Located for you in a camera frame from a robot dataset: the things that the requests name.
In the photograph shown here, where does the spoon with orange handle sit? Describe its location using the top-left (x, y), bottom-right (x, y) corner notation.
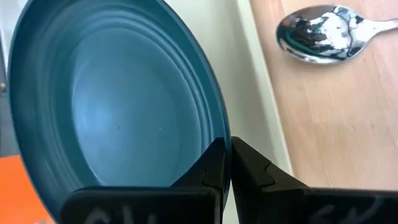
top-left (275, 3), bottom-right (398, 65)

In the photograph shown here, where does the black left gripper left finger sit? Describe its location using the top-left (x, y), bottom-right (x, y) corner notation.
top-left (170, 137), bottom-right (227, 224)

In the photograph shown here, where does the cream plastic tray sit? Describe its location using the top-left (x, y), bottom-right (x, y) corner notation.
top-left (0, 0), bottom-right (295, 224)

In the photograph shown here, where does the teal plate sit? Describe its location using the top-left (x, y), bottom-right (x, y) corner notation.
top-left (7, 0), bottom-right (233, 220)

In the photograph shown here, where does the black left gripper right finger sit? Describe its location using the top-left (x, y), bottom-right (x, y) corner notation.
top-left (231, 136), bottom-right (308, 224)

